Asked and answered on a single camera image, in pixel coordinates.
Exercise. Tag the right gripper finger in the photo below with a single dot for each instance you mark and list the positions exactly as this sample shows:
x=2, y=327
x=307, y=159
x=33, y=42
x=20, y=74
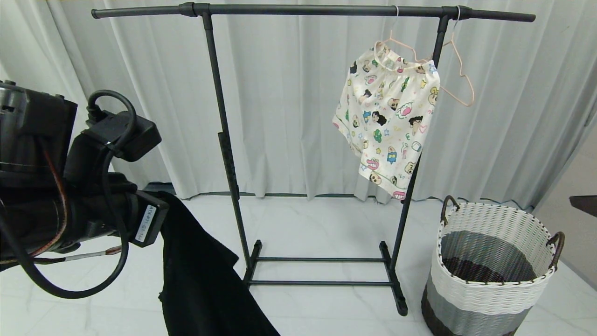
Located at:
x=585, y=205

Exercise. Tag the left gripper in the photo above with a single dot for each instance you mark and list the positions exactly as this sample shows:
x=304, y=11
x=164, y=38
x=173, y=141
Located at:
x=144, y=219

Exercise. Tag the black garment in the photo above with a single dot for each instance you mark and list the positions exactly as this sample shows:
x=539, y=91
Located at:
x=205, y=280

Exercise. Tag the pink clothes hanger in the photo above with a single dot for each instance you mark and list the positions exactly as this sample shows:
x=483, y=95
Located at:
x=402, y=44
x=460, y=70

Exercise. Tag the cream printed garment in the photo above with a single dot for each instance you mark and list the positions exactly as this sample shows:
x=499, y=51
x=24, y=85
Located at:
x=392, y=121

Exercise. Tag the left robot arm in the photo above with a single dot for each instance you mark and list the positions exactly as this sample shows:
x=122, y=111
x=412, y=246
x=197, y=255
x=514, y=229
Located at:
x=28, y=130

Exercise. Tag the white laundry basket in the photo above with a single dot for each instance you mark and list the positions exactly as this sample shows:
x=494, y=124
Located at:
x=489, y=289

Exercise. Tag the black clothes rack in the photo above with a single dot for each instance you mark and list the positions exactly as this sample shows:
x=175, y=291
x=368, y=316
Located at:
x=303, y=9

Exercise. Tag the white curtain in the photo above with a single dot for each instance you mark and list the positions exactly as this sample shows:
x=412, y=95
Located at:
x=280, y=116

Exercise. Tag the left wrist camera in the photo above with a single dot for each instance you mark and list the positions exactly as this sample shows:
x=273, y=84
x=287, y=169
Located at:
x=135, y=135

